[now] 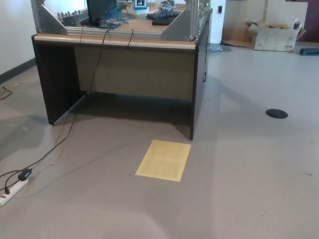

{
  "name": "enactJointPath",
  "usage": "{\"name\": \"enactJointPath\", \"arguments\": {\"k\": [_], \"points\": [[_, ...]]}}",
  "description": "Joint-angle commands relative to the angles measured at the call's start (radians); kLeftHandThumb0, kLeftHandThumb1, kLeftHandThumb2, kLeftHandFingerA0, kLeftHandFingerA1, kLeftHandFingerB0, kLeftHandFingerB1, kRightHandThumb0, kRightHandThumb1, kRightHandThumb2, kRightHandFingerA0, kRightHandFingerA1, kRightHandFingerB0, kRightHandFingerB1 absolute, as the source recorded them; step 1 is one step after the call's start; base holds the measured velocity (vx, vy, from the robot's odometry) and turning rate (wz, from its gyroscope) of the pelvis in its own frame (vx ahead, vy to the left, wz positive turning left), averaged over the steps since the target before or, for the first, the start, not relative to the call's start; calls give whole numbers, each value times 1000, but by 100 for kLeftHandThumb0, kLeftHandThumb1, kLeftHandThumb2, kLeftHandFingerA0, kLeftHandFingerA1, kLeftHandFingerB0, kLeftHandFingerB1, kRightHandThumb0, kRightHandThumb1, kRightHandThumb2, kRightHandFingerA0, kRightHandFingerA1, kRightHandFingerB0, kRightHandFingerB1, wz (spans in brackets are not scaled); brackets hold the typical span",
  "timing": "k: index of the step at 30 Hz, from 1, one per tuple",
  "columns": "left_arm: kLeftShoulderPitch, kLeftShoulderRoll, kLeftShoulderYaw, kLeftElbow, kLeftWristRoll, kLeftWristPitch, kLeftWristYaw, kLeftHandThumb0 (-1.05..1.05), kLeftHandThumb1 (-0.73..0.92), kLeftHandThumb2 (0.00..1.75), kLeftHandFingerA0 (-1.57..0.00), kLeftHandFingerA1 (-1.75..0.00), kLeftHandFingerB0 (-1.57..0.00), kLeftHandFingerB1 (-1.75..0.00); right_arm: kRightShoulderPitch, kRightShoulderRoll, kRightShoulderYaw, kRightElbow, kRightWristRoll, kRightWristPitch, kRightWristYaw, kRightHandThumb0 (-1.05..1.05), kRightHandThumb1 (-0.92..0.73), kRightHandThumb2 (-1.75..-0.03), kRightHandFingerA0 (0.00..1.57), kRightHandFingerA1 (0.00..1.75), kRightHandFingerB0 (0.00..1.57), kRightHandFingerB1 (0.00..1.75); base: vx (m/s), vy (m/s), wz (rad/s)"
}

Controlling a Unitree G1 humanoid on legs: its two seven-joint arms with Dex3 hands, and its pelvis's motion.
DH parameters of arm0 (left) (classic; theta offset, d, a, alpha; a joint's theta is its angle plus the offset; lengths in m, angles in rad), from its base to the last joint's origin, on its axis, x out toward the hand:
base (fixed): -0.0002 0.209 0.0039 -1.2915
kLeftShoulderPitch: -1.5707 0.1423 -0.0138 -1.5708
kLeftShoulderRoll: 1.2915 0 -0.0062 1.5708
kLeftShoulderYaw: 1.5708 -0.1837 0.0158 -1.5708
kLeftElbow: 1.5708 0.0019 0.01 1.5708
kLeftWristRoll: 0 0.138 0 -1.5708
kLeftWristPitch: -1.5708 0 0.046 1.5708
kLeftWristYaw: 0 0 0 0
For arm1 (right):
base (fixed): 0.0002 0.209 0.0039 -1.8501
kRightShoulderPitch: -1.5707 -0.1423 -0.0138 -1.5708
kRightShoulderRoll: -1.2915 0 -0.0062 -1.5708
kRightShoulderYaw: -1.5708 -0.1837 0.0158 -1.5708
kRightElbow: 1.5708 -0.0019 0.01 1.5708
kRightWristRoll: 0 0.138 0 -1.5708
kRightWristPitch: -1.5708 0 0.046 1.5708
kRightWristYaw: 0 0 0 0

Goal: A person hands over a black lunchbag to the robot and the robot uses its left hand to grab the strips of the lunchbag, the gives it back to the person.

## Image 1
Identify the yellow paper sheet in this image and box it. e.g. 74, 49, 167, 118
135, 139, 192, 182

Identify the dark wooden desk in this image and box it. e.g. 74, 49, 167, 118
31, 8, 213, 140

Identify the clear plastic wrap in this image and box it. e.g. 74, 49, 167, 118
208, 43, 233, 53

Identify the flat black box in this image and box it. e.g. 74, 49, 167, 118
152, 16, 179, 26

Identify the black computer keyboard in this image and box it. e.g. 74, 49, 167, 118
146, 9, 186, 20

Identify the flat cardboard sheet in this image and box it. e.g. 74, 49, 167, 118
221, 20, 260, 48

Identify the white box with tag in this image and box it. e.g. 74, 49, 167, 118
133, 0, 150, 11

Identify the round black floor cover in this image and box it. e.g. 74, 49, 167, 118
265, 109, 289, 119

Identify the black computer monitor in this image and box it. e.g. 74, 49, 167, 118
80, 0, 118, 26

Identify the black device with knobs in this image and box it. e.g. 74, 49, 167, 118
56, 10, 87, 26

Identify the open cardboard box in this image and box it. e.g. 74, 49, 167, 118
246, 17, 307, 52

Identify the black power adapter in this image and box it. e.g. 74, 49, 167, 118
17, 168, 33, 181

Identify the white power strip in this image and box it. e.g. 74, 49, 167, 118
0, 177, 29, 207

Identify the flat blue object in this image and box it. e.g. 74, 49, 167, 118
299, 47, 319, 57

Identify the long black power cable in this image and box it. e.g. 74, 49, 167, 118
24, 27, 111, 173

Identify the short black hanging cable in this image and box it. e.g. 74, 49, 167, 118
125, 29, 134, 51

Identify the blue cable bundle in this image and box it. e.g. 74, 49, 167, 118
98, 4, 130, 28

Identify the aluminium profile frame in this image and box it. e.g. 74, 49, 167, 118
30, 0, 212, 42

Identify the black floor cable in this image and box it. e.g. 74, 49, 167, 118
0, 87, 13, 101

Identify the white floor cable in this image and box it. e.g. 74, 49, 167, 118
0, 84, 19, 95

